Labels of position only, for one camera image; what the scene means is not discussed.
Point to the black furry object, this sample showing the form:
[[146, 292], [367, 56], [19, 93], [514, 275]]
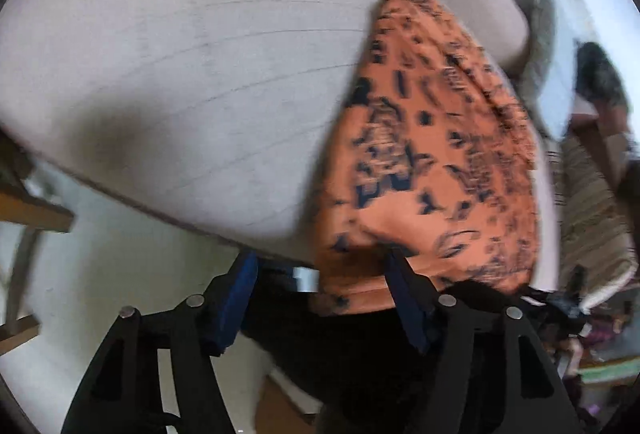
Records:
[[597, 80]]

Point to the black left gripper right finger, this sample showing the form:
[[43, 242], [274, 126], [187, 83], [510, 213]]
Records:
[[490, 372]]

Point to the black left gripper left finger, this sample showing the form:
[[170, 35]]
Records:
[[153, 372]]

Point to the orange black floral garment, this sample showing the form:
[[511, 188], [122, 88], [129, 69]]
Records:
[[432, 156]]

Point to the grey white pillow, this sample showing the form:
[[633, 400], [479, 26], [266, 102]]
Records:
[[546, 84]]

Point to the pink quilted bed mattress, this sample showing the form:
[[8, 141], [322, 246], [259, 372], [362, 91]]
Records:
[[213, 114]]

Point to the wooden chair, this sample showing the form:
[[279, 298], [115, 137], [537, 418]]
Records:
[[27, 200]]

